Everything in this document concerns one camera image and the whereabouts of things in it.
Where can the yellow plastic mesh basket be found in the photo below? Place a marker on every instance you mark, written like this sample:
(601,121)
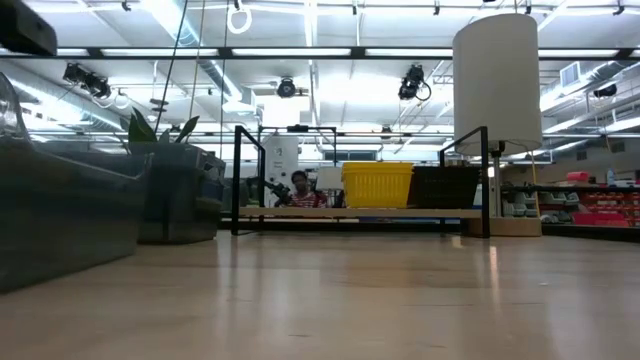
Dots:
(377,192)
(377,166)

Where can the black plastic mesh basket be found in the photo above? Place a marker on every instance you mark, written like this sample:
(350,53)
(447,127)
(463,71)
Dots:
(442,192)
(445,169)

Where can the black background robot arm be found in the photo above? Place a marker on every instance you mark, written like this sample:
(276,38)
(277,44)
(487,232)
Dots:
(275,189)

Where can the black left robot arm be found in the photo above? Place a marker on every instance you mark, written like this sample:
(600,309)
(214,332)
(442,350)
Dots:
(25,30)

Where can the person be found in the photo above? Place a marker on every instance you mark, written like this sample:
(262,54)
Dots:
(302,197)

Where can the white cylindrical column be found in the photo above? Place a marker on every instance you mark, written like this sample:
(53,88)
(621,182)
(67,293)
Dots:
(280,155)

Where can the black ceiling spotlight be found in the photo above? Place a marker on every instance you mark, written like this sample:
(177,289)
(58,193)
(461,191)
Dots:
(286,88)
(411,82)
(87,80)

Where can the green leafy plant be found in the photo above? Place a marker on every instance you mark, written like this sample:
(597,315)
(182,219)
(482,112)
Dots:
(140,130)

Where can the white board on stand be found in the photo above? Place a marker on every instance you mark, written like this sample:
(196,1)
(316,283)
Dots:
(495,75)

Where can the large grey plastic bin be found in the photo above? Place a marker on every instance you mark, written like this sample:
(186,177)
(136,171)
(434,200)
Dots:
(60,215)

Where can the wooden shelf with black frame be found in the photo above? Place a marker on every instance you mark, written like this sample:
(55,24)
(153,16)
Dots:
(360,213)

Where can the black background metal frame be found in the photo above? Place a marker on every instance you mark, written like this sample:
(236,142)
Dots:
(298,128)

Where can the black metal rig frame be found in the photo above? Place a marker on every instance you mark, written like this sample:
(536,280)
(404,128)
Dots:
(225,52)

